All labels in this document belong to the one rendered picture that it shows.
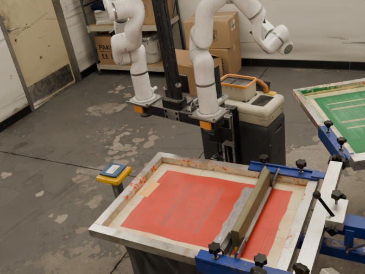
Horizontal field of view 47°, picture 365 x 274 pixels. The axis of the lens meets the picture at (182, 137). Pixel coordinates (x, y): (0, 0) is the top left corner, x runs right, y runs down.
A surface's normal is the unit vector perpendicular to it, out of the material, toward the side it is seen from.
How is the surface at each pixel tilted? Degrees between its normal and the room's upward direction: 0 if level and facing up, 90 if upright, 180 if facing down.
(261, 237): 0
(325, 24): 90
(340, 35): 90
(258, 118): 90
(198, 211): 0
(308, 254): 0
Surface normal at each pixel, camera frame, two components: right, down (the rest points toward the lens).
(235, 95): -0.60, 0.50
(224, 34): -0.37, 0.51
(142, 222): -0.14, -0.86
